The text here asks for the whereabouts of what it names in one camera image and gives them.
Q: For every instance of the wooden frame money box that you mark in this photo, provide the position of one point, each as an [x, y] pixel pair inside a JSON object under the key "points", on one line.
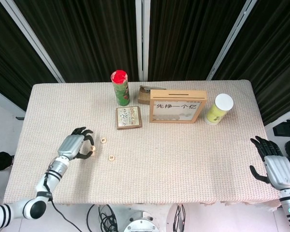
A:
{"points": [[178, 94]]}

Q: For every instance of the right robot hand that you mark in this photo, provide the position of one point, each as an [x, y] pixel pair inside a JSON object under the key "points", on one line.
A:
{"points": [[282, 171]]}

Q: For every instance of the black curtain panel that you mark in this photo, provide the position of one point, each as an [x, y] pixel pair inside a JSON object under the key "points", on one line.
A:
{"points": [[4, 60], [275, 60], [82, 36], [188, 36]]}

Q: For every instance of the white frame pole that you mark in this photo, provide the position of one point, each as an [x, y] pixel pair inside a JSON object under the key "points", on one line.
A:
{"points": [[30, 36], [232, 36], [140, 36]]}

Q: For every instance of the green chip can red lid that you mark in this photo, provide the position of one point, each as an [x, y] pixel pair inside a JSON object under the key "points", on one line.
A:
{"points": [[122, 94]]}

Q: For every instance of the small square patterned box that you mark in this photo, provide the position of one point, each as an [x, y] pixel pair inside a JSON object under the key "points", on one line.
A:
{"points": [[129, 118]]}

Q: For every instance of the beige woven tablecloth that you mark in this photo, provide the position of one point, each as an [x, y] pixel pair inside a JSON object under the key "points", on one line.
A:
{"points": [[159, 169]]}

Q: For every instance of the chess piece black character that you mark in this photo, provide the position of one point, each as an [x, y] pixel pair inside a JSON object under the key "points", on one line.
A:
{"points": [[103, 140]]}

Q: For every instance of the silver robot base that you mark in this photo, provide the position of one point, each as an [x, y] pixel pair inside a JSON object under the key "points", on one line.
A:
{"points": [[141, 224]]}

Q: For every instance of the wooden coin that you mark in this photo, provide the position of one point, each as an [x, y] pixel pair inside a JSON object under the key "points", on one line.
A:
{"points": [[93, 148]]}

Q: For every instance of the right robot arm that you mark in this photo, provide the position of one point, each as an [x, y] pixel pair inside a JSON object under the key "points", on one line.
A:
{"points": [[288, 205]]}

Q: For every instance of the black equipment box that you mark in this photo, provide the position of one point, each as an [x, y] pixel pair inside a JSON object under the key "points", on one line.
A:
{"points": [[286, 129]]}

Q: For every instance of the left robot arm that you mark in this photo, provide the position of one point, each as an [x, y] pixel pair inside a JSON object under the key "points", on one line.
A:
{"points": [[42, 186]]}

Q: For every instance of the clear tennis ball tube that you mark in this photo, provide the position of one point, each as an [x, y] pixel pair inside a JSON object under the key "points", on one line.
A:
{"points": [[223, 102]]}

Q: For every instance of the small cardboard box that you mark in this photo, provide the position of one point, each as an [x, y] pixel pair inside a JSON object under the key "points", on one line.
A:
{"points": [[143, 97]]}

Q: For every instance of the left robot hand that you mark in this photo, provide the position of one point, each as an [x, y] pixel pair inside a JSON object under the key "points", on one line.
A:
{"points": [[70, 146]]}

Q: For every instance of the chess piece red shuai character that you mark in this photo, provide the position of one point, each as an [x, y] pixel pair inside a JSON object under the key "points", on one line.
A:
{"points": [[111, 157]]}

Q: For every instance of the white frame rail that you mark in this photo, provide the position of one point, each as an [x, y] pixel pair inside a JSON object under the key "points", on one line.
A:
{"points": [[280, 120], [7, 100]]}

